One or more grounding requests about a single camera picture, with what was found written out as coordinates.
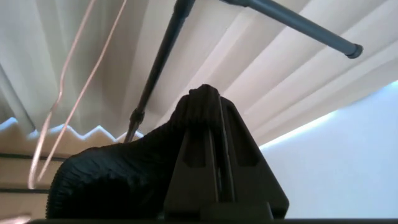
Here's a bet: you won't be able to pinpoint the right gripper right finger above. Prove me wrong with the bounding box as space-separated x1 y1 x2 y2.
217 95 290 219

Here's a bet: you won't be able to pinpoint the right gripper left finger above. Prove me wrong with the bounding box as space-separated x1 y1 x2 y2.
163 124 223 219

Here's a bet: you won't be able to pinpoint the black shorts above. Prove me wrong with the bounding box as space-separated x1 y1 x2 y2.
45 83 233 220

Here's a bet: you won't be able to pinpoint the black clothes rack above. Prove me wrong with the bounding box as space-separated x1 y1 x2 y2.
0 0 364 194

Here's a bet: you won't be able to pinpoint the pink clothes hanger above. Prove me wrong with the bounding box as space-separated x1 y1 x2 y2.
27 0 128 190

